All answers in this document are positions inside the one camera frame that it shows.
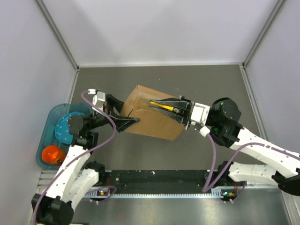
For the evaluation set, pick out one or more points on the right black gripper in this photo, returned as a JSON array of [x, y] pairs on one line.
[[183, 118]]

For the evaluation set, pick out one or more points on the grey cable duct rail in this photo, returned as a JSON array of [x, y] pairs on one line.
[[215, 193]]

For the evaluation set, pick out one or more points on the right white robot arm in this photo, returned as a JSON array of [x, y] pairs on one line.
[[255, 159]]

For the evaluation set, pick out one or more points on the teal plastic bin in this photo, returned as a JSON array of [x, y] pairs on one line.
[[49, 135]]

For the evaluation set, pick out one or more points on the orange cup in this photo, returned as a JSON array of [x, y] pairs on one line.
[[53, 155]]

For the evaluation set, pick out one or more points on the blue perforated plate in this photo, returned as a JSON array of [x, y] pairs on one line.
[[62, 129]]

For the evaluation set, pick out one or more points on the brown cardboard express box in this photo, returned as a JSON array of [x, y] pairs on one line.
[[152, 122]]

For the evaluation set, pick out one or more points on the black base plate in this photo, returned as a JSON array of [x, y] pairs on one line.
[[155, 181]]

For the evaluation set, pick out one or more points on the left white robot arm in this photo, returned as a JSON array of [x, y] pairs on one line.
[[75, 177]]

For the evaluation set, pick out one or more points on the yellow utility knife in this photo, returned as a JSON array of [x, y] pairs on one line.
[[165, 107]]

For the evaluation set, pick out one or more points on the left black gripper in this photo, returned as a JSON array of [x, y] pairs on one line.
[[121, 122]]

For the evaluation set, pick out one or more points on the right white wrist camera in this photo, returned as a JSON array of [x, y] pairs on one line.
[[198, 119]]

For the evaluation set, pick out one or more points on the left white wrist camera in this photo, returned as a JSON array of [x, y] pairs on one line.
[[98, 99]]

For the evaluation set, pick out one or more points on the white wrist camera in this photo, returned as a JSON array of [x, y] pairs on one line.
[[98, 99], [198, 119]]

